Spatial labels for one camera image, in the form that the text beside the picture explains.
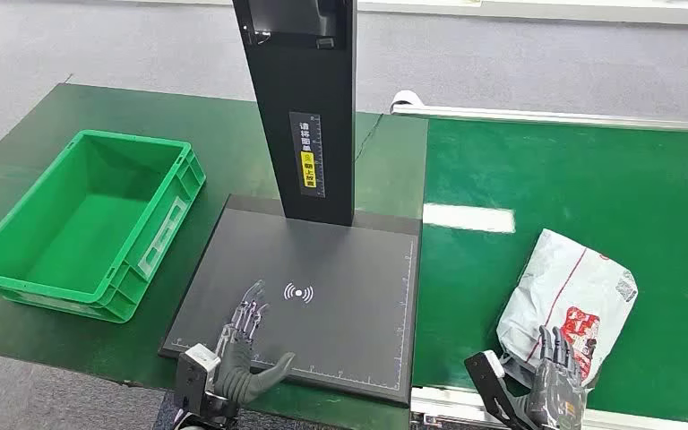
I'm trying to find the white plastic mailer package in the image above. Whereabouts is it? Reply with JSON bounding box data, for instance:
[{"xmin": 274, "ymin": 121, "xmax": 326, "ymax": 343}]
[{"xmin": 496, "ymin": 228, "xmax": 640, "ymax": 391}]

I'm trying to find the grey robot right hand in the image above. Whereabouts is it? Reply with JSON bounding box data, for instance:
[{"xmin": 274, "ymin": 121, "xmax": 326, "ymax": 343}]
[{"xmin": 523, "ymin": 324, "xmax": 589, "ymax": 430}]

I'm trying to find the green plastic crate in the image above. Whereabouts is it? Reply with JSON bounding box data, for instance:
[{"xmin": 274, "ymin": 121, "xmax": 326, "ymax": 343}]
[{"xmin": 0, "ymin": 129, "xmax": 208, "ymax": 324}]

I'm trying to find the silver conveyor side rail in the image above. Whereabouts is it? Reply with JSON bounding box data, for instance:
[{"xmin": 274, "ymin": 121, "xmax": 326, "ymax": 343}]
[
  {"xmin": 390, "ymin": 103, "xmax": 688, "ymax": 133},
  {"xmin": 408, "ymin": 386, "xmax": 688, "ymax": 430}
]

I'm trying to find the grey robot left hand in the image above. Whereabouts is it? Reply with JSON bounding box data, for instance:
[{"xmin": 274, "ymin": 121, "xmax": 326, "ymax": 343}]
[{"xmin": 213, "ymin": 279, "xmax": 297, "ymax": 406}]

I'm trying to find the white conveyor end roller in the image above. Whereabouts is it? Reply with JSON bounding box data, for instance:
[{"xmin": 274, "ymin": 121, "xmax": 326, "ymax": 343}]
[{"xmin": 389, "ymin": 90, "xmax": 426, "ymax": 115}]

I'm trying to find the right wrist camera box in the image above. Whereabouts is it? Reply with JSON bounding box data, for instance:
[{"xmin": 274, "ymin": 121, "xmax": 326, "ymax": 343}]
[{"xmin": 463, "ymin": 350, "xmax": 537, "ymax": 430}]

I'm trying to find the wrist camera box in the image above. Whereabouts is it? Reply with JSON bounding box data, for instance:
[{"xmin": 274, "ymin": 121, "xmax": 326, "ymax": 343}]
[
  {"xmin": 174, "ymin": 343, "xmax": 222, "ymax": 417},
  {"xmin": 463, "ymin": 350, "xmax": 537, "ymax": 430}
]

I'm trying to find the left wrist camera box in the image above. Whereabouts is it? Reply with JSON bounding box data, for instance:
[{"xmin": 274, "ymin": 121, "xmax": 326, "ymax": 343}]
[{"xmin": 174, "ymin": 343, "xmax": 222, "ymax": 417}]

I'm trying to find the thin black table cable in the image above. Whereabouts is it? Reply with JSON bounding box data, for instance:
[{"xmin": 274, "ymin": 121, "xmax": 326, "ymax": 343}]
[{"xmin": 354, "ymin": 113, "xmax": 385, "ymax": 162}]

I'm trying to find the green conveyor belt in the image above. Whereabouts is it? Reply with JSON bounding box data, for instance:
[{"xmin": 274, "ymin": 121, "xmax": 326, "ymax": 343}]
[{"xmin": 412, "ymin": 117, "xmax": 688, "ymax": 426}]

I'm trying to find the black weighing device with column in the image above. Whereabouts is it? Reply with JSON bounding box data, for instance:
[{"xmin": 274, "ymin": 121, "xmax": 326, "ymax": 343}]
[{"xmin": 159, "ymin": 0, "xmax": 424, "ymax": 409}]

